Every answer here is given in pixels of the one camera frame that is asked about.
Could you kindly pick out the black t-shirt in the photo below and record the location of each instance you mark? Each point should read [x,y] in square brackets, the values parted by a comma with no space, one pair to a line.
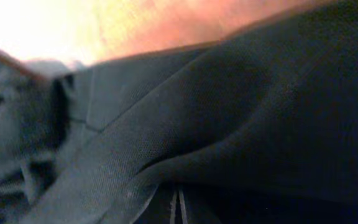
[262,128]

